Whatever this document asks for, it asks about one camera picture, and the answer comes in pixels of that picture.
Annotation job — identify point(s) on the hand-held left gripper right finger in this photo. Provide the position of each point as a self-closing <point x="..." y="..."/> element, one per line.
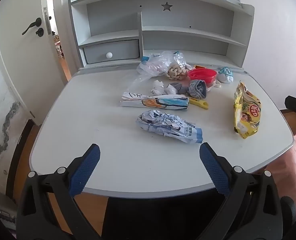
<point x="214" y="172"/>

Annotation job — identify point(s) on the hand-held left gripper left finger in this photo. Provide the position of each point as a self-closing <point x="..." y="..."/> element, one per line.
<point x="85" y="170"/>

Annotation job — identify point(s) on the white blue packet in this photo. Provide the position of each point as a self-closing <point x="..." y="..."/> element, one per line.
<point x="166" y="126"/>

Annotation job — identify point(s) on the yellow plastic tube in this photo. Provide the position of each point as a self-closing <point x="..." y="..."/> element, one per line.
<point x="200" y="103"/>

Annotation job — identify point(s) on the yellow snack bag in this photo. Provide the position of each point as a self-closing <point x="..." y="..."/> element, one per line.
<point x="246" y="110"/>

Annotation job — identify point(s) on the pink blanket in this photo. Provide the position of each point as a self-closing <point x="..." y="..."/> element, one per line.
<point x="291" y="160"/>

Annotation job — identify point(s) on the white blue sock ball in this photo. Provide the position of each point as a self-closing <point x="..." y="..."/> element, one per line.
<point x="225" y="76"/>

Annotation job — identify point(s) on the grey sock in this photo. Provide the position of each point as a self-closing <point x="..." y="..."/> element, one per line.
<point x="198" y="88"/>

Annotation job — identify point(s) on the long white blue printed wrapper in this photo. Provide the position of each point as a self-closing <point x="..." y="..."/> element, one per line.
<point x="155" y="102"/>

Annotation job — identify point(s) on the small grey cloth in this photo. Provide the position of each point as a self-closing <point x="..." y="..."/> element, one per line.
<point x="179" y="87"/>

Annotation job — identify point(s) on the red plastic bowl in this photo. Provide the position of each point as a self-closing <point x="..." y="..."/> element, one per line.
<point x="202" y="75"/>

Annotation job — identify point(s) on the crumpled white tissue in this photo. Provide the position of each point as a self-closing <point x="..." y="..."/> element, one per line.
<point x="158" y="87"/>

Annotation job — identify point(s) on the bag of pretzel snacks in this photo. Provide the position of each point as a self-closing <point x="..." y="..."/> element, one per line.
<point x="175" y="72"/>

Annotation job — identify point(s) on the clear plastic bag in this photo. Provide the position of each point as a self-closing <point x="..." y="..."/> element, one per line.
<point x="154" y="66"/>

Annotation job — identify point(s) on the grey drawer with white knob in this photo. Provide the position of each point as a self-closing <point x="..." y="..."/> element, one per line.
<point x="118" y="50"/>

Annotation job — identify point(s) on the white door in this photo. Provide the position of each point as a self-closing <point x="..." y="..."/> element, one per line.
<point x="20" y="62"/>

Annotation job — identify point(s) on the white grey desk hutch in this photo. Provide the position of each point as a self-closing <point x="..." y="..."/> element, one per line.
<point x="185" y="33"/>

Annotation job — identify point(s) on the black door lock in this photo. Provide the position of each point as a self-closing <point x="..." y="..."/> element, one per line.
<point x="39" y="32"/>

